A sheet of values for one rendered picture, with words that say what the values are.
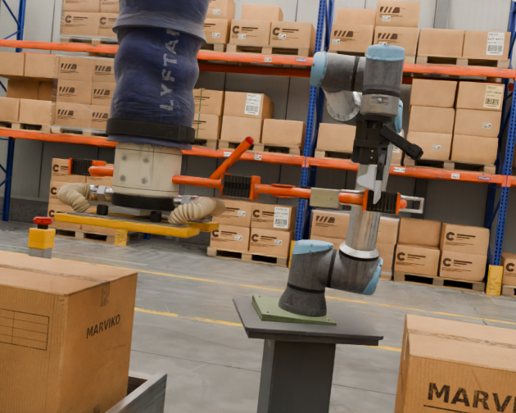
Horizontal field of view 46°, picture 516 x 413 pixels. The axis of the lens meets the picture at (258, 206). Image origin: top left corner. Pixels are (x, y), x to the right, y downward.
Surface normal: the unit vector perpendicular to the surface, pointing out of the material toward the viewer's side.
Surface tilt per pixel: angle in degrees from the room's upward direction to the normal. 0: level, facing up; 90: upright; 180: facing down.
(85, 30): 90
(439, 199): 90
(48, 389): 90
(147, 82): 73
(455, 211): 90
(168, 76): 109
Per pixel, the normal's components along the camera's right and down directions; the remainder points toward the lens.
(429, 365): -0.22, 0.03
